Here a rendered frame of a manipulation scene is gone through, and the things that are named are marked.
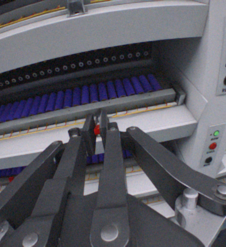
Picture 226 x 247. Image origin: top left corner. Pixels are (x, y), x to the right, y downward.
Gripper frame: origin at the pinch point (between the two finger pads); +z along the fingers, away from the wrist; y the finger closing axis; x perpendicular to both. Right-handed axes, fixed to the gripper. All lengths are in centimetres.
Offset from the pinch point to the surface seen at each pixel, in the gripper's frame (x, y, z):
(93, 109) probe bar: 0.4, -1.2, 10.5
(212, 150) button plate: -12.7, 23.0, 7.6
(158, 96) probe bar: 0.6, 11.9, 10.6
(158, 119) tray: -3.3, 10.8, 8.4
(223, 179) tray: -37, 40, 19
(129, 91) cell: 2.2, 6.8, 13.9
